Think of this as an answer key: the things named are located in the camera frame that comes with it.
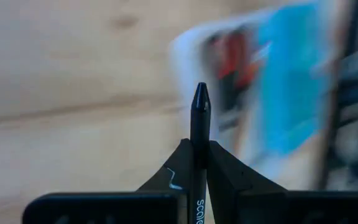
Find blue plastic box lid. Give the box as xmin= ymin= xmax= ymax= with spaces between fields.
xmin=255 ymin=2 xmax=333 ymax=156

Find scissors with red-black handles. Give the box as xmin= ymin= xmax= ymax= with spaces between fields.
xmin=209 ymin=29 xmax=262 ymax=131

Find white plastic supply box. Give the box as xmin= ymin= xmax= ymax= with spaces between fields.
xmin=169 ymin=17 xmax=338 ymax=187

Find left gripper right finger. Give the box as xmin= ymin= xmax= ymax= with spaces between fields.
xmin=206 ymin=140 xmax=358 ymax=224

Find black pen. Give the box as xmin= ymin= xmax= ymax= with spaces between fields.
xmin=190 ymin=82 xmax=211 ymax=224

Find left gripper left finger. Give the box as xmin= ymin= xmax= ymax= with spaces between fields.
xmin=22 ymin=138 xmax=193 ymax=224

